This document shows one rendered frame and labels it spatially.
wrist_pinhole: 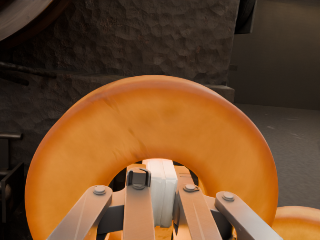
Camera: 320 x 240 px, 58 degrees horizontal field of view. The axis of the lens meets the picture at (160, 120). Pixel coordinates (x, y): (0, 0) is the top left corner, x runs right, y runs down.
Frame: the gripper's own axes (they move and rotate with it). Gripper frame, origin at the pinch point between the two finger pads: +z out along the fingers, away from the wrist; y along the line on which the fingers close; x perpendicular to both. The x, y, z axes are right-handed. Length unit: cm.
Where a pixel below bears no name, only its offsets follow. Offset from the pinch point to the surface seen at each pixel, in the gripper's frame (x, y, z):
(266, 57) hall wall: -6, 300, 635
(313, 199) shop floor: -92, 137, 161
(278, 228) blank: -8.2, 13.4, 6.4
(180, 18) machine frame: 12.4, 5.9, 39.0
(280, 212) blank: -7.2, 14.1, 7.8
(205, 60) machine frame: 5.3, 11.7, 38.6
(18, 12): 9.6, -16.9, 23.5
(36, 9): 10.2, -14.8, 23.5
